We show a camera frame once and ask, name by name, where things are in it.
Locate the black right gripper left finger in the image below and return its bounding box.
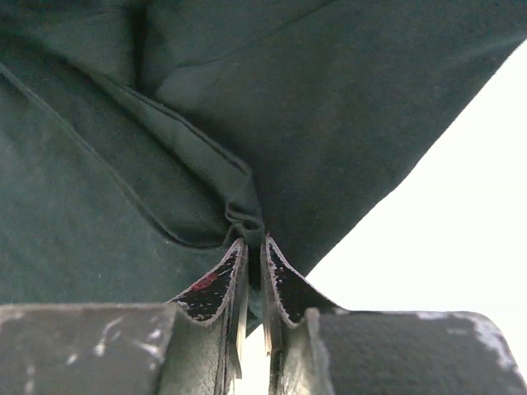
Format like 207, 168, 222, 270
1, 239, 248, 394

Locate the black t-shirt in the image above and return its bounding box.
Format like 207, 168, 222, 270
0, 0, 527, 338

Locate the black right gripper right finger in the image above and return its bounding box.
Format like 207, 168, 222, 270
261, 237, 526, 395

